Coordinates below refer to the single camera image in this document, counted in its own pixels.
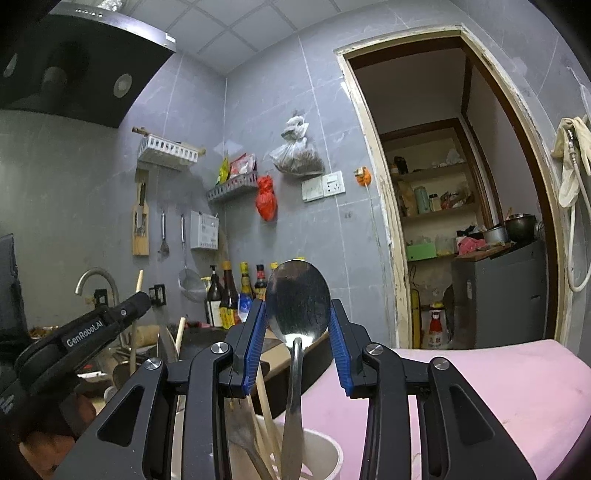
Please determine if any white wall basket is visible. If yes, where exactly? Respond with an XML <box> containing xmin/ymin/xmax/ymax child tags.
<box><xmin>132</xmin><ymin>127</ymin><xmax>207</xmax><ymax>172</ymax></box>

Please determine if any pink floral tablecloth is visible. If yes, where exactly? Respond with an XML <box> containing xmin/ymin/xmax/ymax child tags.
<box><xmin>300</xmin><ymin>339</ymin><xmax>591</xmax><ymax>480</ymax></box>

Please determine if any worn wooden door frame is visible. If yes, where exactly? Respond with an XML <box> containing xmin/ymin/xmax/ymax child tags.
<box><xmin>335</xmin><ymin>25</ymin><xmax>578</xmax><ymax>349</ymax></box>

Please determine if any wooden pantry shelf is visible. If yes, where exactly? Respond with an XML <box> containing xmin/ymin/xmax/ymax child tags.
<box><xmin>379</xmin><ymin>117</ymin><xmax>495</xmax><ymax>264</ymax></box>

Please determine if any wooden knife holder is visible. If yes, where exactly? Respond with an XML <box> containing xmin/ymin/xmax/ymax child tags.
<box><xmin>132</xmin><ymin>170</ymin><xmax>151</xmax><ymax>257</ymax></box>

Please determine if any green box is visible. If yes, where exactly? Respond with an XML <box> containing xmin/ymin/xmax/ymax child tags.
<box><xmin>406</xmin><ymin>242</ymin><xmax>437</xmax><ymax>263</ymax></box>

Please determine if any grey cabinet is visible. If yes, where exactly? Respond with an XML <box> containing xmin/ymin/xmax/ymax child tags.
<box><xmin>451</xmin><ymin>240</ymin><xmax>548</xmax><ymax>349</ymax></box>

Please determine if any red snack packet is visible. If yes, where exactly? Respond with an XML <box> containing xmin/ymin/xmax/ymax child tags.
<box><xmin>229</xmin><ymin>153</ymin><xmax>257</xmax><ymax>178</ymax></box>

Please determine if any white wall switch panel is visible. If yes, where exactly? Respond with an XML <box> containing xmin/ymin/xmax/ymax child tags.
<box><xmin>301</xmin><ymin>171</ymin><xmax>346</xmax><ymax>203</ymax></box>

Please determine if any dark metal fork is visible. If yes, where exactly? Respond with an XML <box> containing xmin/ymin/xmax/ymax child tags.
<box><xmin>225</xmin><ymin>398</ymin><xmax>274</xmax><ymax>480</ymax></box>

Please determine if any thin white cable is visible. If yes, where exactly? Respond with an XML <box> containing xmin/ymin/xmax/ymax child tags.
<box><xmin>366</xmin><ymin>185</ymin><xmax>393</xmax><ymax>324</ymax></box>

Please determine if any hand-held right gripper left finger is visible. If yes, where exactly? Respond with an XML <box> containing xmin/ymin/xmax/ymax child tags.
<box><xmin>53</xmin><ymin>300</ymin><xmax>269</xmax><ymax>480</ymax></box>

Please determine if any soy sauce bottle yellow label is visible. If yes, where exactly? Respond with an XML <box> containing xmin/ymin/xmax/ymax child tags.
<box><xmin>219</xmin><ymin>261</ymin><xmax>239</xmax><ymax>329</ymax></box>

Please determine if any white plastic utensil basket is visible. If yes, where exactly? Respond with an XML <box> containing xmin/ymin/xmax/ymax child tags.
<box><xmin>171</xmin><ymin>406</ymin><xmax>345</xmax><ymax>480</ymax></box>

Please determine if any black cooking pot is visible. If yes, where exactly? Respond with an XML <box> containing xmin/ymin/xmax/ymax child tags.
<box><xmin>504</xmin><ymin>213</ymin><xmax>537</xmax><ymax>243</ymax></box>

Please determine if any curved metal faucet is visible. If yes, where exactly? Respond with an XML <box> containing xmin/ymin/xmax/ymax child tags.
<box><xmin>75</xmin><ymin>268</ymin><xmax>122</xmax><ymax>324</ymax></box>

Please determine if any person's left hand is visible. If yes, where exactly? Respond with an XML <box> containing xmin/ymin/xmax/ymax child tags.
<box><xmin>19</xmin><ymin>387</ymin><xmax>99</xmax><ymax>480</ymax></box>

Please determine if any red plastic bag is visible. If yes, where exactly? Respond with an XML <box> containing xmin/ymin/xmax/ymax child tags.
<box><xmin>256</xmin><ymin>175</ymin><xmax>279</xmax><ymax>221</ymax></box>

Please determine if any clear bag of dried goods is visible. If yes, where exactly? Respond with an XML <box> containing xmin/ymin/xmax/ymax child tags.
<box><xmin>269</xmin><ymin>111</ymin><xmax>325</xmax><ymax>177</ymax></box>

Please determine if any grey metal wall rack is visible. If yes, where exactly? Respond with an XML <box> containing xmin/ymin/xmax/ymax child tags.
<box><xmin>206</xmin><ymin>170</ymin><xmax>259</xmax><ymax>204</ymax></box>

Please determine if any white hose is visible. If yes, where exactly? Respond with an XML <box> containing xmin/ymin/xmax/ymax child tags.
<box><xmin>567</xmin><ymin>134</ymin><xmax>591</xmax><ymax>292</ymax></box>

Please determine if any white rubber glove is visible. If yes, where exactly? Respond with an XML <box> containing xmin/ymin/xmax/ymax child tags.
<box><xmin>575</xmin><ymin>115</ymin><xmax>591</xmax><ymax>176</ymax></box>

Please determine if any yellow roll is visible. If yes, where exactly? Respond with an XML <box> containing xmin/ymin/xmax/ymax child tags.
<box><xmin>410</xmin><ymin>288</ymin><xmax>422</xmax><ymax>349</ymax></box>

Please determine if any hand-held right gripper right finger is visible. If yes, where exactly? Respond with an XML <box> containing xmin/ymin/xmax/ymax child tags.
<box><xmin>328</xmin><ymin>299</ymin><xmax>532</xmax><ymax>480</ymax></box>

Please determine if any cream rubber glove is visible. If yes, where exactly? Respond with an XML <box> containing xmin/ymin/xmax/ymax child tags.
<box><xmin>553</xmin><ymin>117</ymin><xmax>585</xmax><ymax>208</ymax></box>

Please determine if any wooden chopstick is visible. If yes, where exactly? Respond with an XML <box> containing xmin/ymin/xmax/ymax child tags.
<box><xmin>129</xmin><ymin>270</ymin><xmax>145</xmax><ymax>374</ymax></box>
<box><xmin>173</xmin><ymin>318</ymin><xmax>186</xmax><ymax>363</ymax></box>
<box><xmin>255</xmin><ymin>360</ymin><xmax>283</xmax><ymax>462</ymax></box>

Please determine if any metal mesh strainer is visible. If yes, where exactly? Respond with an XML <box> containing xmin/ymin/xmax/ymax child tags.
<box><xmin>178</xmin><ymin>213</ymin><xmax>207</xmax><ymax>303</ymax></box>

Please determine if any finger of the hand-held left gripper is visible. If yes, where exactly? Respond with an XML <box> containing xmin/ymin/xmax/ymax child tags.
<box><xmin>110</xmin><ymin>292</ymin><xmax>153</xmax><ymax>335</ymax></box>

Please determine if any red and white bottle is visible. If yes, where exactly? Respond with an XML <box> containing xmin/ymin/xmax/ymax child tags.
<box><xmin>428</xmin><ymin>302</ymin><xmax>451</xmax><ymax>347</ymax></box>

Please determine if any white wall box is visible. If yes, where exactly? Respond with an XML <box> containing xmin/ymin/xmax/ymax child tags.
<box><xmin>190</xmin><ymin>210</ymin><xmax>220</xmax><ymax>251</ymax></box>

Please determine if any black range hood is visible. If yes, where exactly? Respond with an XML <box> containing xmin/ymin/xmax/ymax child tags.
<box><xmin>0</xmin><ymin>7</ymin><xmax>178</xmax><ymax>129</ymax></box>

